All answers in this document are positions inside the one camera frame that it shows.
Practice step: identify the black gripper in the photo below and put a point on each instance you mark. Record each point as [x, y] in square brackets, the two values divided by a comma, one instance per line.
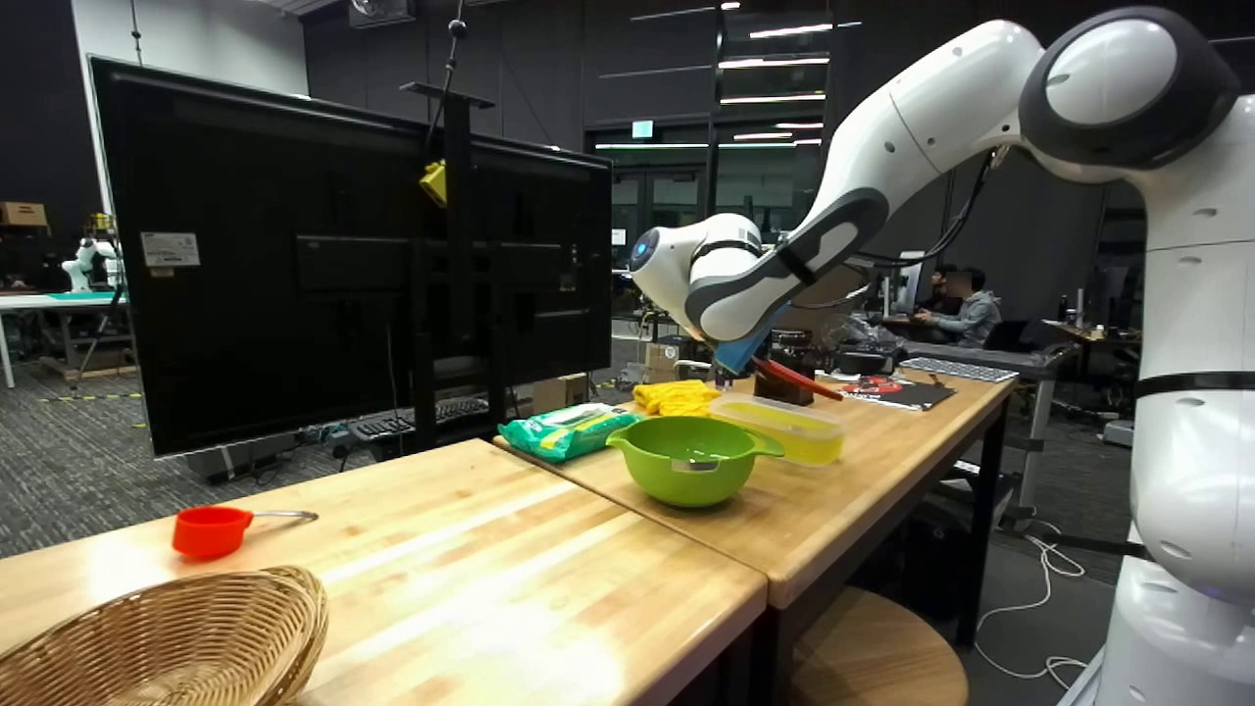
[777, 383]

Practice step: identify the red lunchbox lid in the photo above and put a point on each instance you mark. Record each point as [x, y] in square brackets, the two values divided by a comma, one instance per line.
[796, 377]

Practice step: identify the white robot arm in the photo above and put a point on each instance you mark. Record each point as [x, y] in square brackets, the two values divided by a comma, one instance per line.
[1122, 96]

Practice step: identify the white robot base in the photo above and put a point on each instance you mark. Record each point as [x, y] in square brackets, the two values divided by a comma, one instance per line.
[1180, 626]

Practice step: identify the yellow cloth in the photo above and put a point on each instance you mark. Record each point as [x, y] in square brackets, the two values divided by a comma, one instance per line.
[671, 398]

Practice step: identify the green plastic bowl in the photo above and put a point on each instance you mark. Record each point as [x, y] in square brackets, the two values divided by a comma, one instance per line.
[690, 462]

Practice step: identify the seated person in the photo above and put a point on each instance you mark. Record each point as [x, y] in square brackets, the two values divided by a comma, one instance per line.
[979, 311]

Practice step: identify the green snack bag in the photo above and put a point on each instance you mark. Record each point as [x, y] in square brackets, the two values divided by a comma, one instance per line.
[564, 433]

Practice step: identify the round wooden stool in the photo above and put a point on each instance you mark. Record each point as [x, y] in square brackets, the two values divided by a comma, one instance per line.
[877, 651]

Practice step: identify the large black monitor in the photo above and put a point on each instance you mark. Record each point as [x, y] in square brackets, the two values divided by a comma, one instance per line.
[299, 259]

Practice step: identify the wicker basket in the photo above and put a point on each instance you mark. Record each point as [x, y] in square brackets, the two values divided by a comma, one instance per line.
[202, 639]

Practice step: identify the red measuring cup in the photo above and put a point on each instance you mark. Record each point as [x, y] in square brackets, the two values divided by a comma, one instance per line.
[217, 530]

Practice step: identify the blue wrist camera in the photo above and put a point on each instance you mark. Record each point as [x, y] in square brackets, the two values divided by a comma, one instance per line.
[738, 353]

